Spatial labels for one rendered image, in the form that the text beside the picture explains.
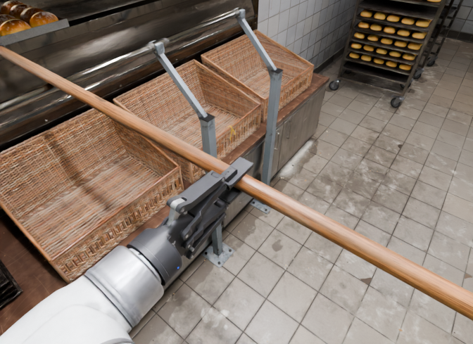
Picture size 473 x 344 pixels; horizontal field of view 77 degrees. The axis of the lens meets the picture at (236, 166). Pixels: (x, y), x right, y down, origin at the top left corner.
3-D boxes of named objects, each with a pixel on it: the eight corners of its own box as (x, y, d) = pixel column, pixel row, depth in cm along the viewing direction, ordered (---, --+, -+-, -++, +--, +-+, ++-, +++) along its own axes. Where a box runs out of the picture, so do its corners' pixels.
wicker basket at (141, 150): (5, 215, 122) (-37, 167, 103) (120, 147, 154) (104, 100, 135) (67, 288, 100) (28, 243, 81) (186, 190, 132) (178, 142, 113)
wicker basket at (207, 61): (202, 96, 191) (198, 54, 172) (254, 66, 223) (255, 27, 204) (263, 124, 169) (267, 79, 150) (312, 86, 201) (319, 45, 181)
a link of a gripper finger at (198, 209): (166, 228, 44) (163, 224, 43) (213, 176, 49) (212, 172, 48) (185, 242, 42) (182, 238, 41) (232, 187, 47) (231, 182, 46)
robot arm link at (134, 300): (97, 295, 42) (131, 263, 45) (140, 338, 38) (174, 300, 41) (73, 262, 35) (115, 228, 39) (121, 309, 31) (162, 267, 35)
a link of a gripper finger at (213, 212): (186, 245, 43) (186, 251, 43) (232, 205, 50) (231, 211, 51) (167, 231, 44) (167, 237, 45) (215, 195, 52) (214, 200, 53)
